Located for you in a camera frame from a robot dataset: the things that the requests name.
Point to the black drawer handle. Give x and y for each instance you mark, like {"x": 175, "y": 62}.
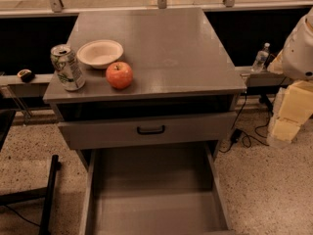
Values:
{"x": 150, "y": 130}

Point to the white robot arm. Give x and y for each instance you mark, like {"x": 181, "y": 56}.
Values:
{"x": 295, "y": 61}

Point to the black stand leg with caster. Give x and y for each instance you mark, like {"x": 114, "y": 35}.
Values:
{"x": 265, "y": 100}

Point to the closed grey drawer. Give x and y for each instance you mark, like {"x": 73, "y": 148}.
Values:
{"x": 124, "y": 132}

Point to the red apple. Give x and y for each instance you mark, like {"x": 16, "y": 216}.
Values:
{"x": 119, "y": 75}

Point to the grey drawer cabinet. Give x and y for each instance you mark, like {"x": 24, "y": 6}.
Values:
{"x": 179, "y": 65}

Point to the black power adapter with cable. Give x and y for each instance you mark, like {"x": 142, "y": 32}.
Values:
{"x": 249, "y": 130}

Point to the black yellow tape measure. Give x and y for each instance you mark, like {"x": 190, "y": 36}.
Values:
{"x": 26, "y": 75}

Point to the green white soda can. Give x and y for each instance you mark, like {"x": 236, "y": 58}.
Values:
{"x": 66, "y": 66}

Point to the clear plastic water bottle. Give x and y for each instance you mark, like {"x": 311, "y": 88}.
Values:
{"x": 261, "y": 58}

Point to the open grey drawer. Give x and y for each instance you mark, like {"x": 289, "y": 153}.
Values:
{"x": 168, "y": 189}

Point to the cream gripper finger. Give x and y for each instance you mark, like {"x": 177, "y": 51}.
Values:
{"x": 297, "y": 105}
{"x": 281, "y": 133}

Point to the white paper bowl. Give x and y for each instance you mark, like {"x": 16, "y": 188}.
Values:
{"x": 99, "y": 54}

